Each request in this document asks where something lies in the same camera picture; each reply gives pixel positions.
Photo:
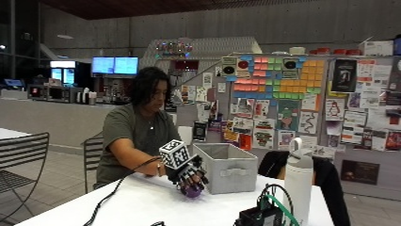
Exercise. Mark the black poster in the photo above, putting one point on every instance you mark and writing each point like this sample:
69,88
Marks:
344,75

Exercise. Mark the black electronics box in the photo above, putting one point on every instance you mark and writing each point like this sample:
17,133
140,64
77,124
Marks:
259,217

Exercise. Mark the penguin poster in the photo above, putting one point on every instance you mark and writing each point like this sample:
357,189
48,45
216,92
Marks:
333,109

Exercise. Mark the coffee machine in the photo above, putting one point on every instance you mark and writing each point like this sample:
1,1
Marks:
112,89

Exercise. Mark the white round container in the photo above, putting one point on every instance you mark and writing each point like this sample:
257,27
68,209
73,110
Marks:
297,50

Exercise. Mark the lit drinks fridge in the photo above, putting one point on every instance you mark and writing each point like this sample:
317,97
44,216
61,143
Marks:
63,73

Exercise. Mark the white marker cube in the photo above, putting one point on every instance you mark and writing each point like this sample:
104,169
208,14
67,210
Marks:
175,153

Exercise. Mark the blue wall screen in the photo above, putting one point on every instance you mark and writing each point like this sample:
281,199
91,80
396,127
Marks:
125,65
103,65

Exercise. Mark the person in grey t-shirt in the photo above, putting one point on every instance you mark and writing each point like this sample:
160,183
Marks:
125,132

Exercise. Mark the black metal slatted chair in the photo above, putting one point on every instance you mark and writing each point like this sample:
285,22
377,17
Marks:
20,157
92,153

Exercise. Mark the white cardboard box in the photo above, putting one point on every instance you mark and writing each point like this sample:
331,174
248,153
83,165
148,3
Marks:
377,48

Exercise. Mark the row of red bowls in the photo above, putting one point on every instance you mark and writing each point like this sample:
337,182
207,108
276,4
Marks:
333,51

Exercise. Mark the grey service counter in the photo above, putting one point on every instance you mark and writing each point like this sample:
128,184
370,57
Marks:
53,119

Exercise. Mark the white staircase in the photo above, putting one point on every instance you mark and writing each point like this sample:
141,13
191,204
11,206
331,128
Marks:
225,47

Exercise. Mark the grey fabric storage bin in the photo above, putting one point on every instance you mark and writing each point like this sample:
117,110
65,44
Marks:
229,171

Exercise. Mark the mosaic of coloured sticky notes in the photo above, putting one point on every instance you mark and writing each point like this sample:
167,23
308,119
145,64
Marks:
288,78

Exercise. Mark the dark brown sign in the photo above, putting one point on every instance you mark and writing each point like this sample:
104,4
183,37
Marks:
360,172

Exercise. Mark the white water bottle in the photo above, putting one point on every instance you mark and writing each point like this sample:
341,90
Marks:
299,185

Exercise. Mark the purple ball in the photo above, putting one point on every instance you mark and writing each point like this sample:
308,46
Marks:
193,191

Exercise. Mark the green illustrated poster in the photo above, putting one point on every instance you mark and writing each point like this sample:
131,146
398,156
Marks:
288,114

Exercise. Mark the grey notice board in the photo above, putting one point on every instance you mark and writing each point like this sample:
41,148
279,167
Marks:
354,125

